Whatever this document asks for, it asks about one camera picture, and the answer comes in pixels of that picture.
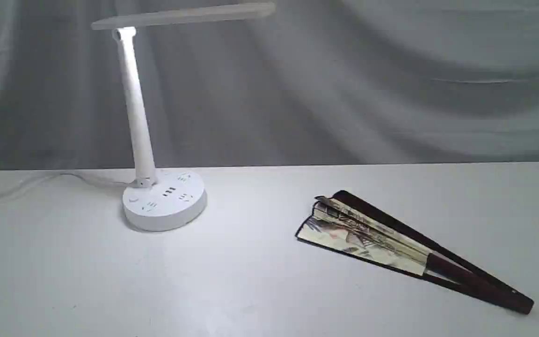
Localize painted paper folding fan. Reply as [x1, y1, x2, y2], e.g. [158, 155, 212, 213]
[295, 190, 534, 315]

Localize white desk lamp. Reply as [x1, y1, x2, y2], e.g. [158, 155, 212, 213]
[91, 2, 276, 232]

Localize grey backdrop cloth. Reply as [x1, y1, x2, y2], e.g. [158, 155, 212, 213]
[0, 0, 539, 170]

